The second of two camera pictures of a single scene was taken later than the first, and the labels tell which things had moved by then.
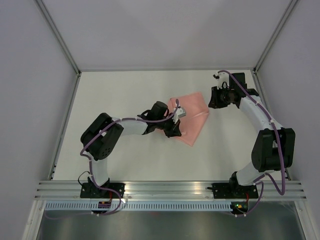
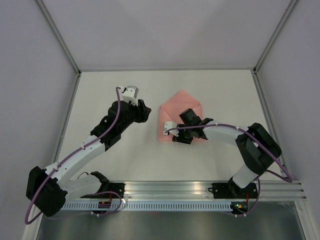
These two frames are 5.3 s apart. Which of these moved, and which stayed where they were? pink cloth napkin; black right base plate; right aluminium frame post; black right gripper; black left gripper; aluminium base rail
Moved: black left gripper; pink cloth napkin; black right gripper
Stayed: right aluminium frame post; aluminium base rail; black right base plate
